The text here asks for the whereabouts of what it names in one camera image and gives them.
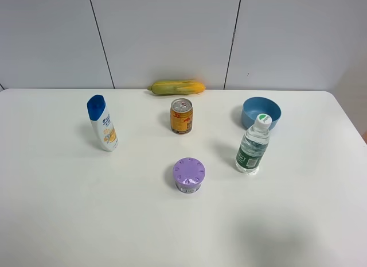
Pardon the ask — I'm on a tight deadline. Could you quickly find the purple air freshener jar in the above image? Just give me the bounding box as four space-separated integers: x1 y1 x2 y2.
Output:
173 157 206 194

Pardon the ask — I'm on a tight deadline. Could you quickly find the orange drink can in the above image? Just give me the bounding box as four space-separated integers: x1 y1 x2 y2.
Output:
170 98 193 134

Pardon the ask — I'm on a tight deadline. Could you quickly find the yellow corn cob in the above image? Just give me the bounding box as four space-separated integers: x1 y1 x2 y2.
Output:
147 79 206 95

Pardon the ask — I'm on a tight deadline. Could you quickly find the blue plastic bowl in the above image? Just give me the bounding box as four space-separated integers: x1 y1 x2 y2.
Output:
241 97 282 130

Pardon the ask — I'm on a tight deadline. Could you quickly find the clear water bottle green label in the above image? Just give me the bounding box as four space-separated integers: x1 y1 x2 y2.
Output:
236 113 272 175

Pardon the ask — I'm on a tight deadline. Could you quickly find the white blue shampoo bottle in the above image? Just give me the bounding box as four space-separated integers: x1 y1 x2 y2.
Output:
87 95 118 152

